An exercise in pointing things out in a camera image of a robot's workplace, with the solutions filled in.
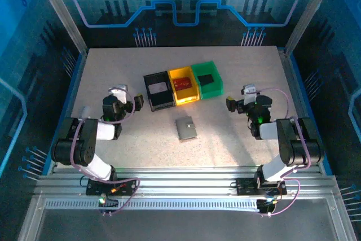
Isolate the grey card holder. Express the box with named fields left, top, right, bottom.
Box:
left=175, top=116, right=197, bottom=142

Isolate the white card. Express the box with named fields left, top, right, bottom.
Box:
left=148, top=82, right=168, bottom=95

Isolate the black card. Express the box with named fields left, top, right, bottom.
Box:
left=197, top=74, right=214, bottom=86

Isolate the green plastic bin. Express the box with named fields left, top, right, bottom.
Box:
left=190, top=60, right=225, bottom=100

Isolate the black plastic bin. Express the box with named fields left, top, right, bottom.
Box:
left=143, top=71, right=174, bottom=112

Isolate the blue table side strip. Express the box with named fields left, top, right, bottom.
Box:
left=289, top=53, right=333, bottom=176
left=42, top=53, right=87, bottom=176

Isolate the yellow plastic bin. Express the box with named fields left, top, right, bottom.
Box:
left=168, top=66, right=201, bottom=107

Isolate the red circuit board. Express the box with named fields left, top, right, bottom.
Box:
left=172, top=77, right=193, bottom=91

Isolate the black controller box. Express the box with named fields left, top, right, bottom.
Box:
left=256, top=198, right=276, bottom=215
left=97, top=194, right=119, bottom=214

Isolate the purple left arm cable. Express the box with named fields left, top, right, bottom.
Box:
left=69, top=87, right=141, bottom=217

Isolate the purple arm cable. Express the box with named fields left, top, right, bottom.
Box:
left=255, top=87, right=312, bottom=218
left=69, top=87, right=141, bottom=217

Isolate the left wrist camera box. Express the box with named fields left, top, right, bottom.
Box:
left=108, top=84, right=128, bottom=104

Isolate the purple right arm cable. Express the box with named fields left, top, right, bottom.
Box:
left=255, top=87, right=312, bottom=218

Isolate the aluminium side rail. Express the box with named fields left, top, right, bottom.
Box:
left=278, top=49, right=324, bottom=174

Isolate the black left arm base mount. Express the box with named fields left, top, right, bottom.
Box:
left=85, top=177, right=139, bottom=196

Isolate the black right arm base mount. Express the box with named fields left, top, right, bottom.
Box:
left=235, top=177, right=288, bottom=196

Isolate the aluminium rail frame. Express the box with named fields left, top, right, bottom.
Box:
left=16, top=166, right=358, bottom=241

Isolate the aluminium frame post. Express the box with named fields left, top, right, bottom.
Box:
left=30, top=0, right=89, bottom=55
left=284, top=0, right=341, bottom=55

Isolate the slotted grey cable duct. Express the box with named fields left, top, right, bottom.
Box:
left=45, top=200, right=260, bottom=211

